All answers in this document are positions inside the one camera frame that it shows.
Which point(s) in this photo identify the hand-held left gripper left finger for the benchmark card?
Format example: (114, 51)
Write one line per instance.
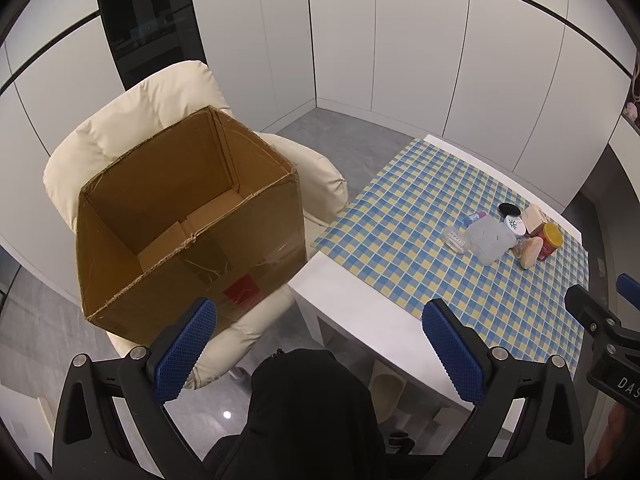
(185, 355)

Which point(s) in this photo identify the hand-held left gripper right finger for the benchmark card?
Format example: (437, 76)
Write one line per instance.
(452, 360)

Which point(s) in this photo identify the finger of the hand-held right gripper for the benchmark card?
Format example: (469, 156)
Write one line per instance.
(590, 312)
(630, 287)

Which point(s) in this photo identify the brown cardboard box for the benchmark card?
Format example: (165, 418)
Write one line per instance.
(150, 300)

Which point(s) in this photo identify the red jar with gold lid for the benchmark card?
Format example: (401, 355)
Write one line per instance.
(550, 242)

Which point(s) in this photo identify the beige makeup sponge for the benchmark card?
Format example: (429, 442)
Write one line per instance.
(531, 254)

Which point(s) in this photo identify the small beige box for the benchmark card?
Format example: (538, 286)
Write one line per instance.
(532, 217)

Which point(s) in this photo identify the small clear labelled bottle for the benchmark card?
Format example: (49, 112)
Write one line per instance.
(456, 240)

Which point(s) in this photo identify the clear plastic container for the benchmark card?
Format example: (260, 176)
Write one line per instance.
(487, 242)

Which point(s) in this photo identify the small blue bottle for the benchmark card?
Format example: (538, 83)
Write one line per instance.
(475, 219)

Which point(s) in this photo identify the person's right hand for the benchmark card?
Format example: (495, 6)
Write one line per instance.
(620, 430)

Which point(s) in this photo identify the beige rounded stool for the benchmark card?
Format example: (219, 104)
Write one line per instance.
(387, 395)

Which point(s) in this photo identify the white table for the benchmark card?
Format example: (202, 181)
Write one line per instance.
(360, 310)

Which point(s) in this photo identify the white round printed lid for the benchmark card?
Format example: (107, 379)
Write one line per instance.
(515, 223)

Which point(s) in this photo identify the person's black clothing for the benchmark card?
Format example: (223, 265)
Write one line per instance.
(300, 410)

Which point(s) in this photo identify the black round lid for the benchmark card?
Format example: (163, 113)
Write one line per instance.
(510, 208)

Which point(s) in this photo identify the blue yellow checkered tablecloth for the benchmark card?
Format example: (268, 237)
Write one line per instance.
(400, 235)

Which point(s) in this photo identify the pink plush toy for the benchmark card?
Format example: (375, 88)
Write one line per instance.
(632, 111)

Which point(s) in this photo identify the pink bag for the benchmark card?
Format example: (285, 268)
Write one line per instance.
(636, 75)

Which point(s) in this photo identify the cream padded armchair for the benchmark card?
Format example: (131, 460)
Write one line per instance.
(150, 105)

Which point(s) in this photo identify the black glass panel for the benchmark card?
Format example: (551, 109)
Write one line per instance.
(145, 20)

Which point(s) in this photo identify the wall socket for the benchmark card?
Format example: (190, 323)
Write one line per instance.
(600, 266)

